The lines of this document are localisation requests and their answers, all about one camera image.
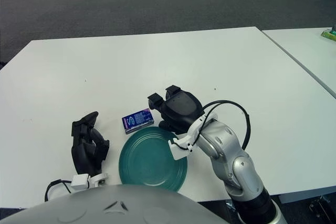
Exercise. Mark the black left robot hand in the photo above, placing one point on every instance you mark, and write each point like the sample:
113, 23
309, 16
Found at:
84, 153

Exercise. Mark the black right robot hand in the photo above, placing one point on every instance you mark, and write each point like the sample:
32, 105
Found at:
181, 111

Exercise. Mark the blue gum pack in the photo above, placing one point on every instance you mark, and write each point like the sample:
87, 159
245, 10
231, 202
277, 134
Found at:
137, 121

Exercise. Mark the green round plate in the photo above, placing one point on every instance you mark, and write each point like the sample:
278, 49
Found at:
149, 161

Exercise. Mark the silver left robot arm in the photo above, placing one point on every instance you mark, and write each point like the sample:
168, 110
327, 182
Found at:
81, 180

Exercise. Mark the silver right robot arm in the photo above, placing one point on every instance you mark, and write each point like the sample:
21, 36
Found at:
225, 148

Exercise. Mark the grey robot torso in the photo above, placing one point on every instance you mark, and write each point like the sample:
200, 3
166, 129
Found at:
105, 203

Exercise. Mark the white side table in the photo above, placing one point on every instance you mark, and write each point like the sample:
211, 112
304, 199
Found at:
307, 51

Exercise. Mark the green box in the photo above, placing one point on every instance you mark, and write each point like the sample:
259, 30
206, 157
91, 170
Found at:
329, 34

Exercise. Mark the black equipment under table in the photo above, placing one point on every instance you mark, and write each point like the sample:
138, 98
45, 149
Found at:
321, 207

